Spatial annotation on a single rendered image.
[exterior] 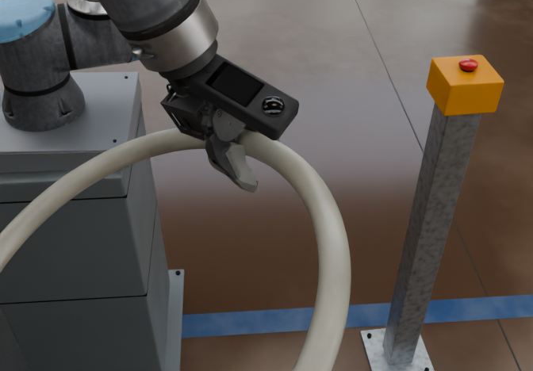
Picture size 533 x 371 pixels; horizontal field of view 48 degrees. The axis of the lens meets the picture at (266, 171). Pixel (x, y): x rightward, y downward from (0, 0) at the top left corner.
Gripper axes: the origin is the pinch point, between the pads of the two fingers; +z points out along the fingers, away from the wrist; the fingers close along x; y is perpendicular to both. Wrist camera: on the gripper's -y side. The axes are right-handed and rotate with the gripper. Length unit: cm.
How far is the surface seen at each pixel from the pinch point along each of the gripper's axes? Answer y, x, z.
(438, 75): 12, -56, 38
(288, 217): 96, -53, 134
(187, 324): 88, 7, 114
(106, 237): 70, 9, 46
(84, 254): 76, 15, 48
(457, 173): 8, -50, 63
